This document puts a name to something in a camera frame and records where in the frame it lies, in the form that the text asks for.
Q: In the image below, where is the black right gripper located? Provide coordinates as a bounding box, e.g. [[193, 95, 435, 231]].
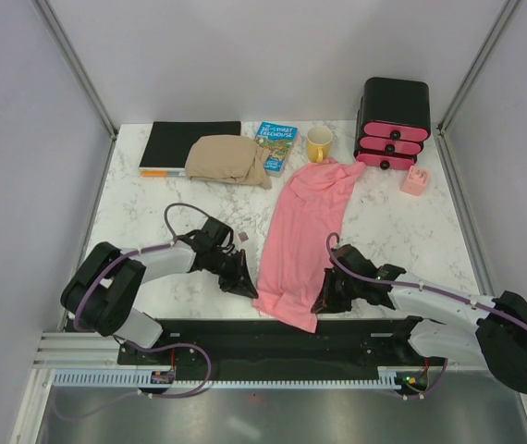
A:
[[312, 267, 360, 314]]

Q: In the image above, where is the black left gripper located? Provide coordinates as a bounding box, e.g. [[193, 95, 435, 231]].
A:
[[207, 248, 257, 300]]

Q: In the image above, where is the pink t shirt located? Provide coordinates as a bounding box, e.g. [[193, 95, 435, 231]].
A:
[[254, 158, 365, 333]]

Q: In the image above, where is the beige t shirt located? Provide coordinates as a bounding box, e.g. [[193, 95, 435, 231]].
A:
[[185, 135, 272, 190]]

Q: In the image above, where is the pink cube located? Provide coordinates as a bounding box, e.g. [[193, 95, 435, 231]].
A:
[[400, 166, 430, 196]]

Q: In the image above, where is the yellow mug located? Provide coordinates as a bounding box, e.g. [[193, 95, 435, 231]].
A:
[[306, 127, 334, 163]]

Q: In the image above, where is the black pink drawer unit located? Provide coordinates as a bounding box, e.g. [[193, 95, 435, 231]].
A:
[[353, 77, 431, 170]]

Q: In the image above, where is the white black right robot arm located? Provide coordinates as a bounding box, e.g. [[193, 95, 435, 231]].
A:
[[313, 244, 527, 394]]

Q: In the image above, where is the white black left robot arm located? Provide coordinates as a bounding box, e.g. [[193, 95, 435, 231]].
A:
[[60, 216, 258, 364]]

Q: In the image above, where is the orange pencil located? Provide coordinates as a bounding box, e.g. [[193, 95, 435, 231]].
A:
[[140, 170, 186, 178]]

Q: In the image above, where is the blue treehouse book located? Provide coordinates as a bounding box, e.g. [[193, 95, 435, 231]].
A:
[[254, 122, 298, 177]]

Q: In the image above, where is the black notebook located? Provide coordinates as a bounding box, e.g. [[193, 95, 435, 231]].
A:
[[139, 120, 241, 172]]

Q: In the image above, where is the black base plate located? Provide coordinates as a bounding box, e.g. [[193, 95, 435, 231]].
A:
[[117, 319, 444, 380]]

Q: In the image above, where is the white slotted cable duct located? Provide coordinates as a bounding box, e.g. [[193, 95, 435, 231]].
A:
[[53, 367, 427, 389]]

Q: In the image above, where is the left aluminium frame post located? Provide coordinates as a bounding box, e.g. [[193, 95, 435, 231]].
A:
[[32, 0, 118, 140]]

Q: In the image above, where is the aluminium frame post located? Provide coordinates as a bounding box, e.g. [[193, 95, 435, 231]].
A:
[[436, 0, 522, 135], [32, 0, 118, 140]]

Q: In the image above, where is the right aluminium frame post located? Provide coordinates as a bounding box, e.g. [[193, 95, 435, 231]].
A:
[[436, 0, 522, 135]]

